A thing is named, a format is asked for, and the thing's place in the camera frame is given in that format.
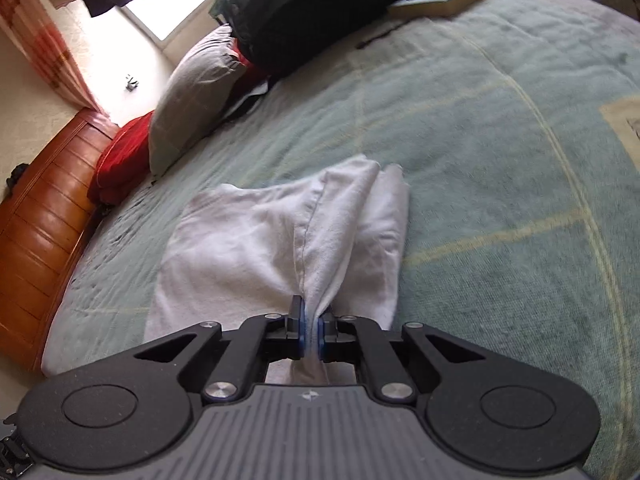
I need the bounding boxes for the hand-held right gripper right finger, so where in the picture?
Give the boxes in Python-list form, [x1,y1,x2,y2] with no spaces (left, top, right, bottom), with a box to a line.
[317,310,486,405]

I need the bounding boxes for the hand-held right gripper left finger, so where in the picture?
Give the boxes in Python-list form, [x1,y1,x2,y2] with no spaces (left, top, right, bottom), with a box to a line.
[134,295,306,405]

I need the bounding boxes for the white printed t-shirt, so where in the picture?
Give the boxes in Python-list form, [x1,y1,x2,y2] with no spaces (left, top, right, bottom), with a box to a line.
[144,154,412,387]

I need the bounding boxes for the wooden bed headboard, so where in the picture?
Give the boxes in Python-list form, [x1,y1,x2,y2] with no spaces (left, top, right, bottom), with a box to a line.
[0,108,121,372]

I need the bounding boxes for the green checked bed blanket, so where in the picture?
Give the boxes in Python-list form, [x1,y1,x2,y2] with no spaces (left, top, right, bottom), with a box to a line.
[41,0,640,480]

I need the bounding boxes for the red folded quilt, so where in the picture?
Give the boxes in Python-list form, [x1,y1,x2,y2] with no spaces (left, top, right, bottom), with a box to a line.
[87,110,157,206]

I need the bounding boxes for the grey pillow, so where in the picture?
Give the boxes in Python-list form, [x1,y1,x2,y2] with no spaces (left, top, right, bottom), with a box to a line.
[148,24,248,177]

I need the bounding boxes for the black headboard ornament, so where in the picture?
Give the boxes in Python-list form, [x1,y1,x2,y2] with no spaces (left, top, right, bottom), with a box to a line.
[5,162,31,193]

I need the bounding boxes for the black backpack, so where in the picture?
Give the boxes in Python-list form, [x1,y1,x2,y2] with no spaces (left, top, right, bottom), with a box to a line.
[210,0,396,116]

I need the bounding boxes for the window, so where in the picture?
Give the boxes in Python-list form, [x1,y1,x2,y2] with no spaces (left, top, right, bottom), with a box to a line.
[117,0,261,43]

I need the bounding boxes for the orange curtain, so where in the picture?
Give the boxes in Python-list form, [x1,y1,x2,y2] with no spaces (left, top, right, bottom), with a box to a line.
[0,0,103,113]

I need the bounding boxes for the black strap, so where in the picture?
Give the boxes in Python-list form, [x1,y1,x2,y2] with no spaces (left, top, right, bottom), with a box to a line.
[356,29,396,50]

